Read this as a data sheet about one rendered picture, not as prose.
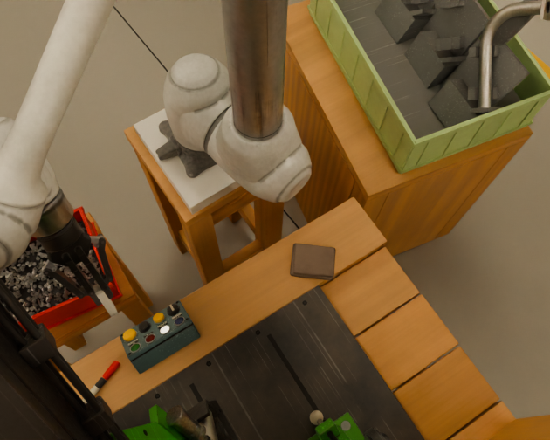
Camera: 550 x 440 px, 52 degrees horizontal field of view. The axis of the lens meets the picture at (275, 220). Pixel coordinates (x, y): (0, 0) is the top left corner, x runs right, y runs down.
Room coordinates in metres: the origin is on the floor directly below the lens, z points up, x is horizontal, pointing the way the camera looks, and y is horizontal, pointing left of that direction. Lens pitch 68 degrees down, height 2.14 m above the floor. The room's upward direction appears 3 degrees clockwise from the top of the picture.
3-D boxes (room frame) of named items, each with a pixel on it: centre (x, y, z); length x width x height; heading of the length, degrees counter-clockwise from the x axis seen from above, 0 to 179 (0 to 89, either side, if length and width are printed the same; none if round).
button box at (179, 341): (0.22, 0.24, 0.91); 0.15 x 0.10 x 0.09; 125
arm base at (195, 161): (0.73, 0.21, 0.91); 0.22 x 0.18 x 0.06; 124
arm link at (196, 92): (0.74, 0.18, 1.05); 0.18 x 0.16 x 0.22; 48
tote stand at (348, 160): (1.06, -0.34, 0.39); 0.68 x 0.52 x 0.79; 25
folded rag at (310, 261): (0.41, -0.09, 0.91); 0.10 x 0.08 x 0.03; 85
